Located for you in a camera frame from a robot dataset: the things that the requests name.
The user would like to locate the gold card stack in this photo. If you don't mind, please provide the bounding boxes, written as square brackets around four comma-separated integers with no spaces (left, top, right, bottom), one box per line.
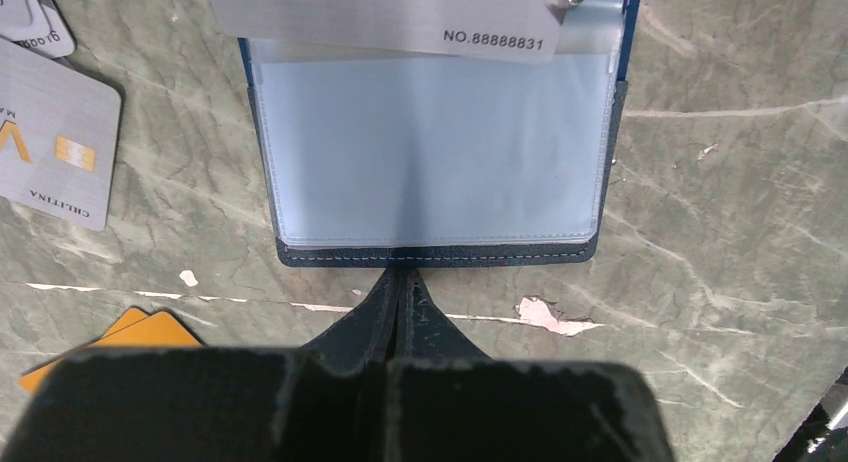
[18,307,206,398]

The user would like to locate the silver card stack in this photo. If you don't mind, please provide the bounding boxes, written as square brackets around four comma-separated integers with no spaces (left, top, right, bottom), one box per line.
[1,0,122,231]

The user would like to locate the blue leather card holder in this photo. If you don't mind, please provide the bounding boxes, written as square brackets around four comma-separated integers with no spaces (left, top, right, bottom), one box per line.
[239,0,641,268]

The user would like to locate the silver VIP card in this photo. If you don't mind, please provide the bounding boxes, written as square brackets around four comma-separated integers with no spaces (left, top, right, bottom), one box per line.
[210,0,572,63]

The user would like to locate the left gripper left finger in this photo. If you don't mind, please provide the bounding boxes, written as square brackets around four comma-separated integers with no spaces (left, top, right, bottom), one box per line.
[1,269,401,461]

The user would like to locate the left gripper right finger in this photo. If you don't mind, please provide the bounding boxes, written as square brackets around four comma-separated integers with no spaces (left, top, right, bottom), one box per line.
[384,270,674,461]

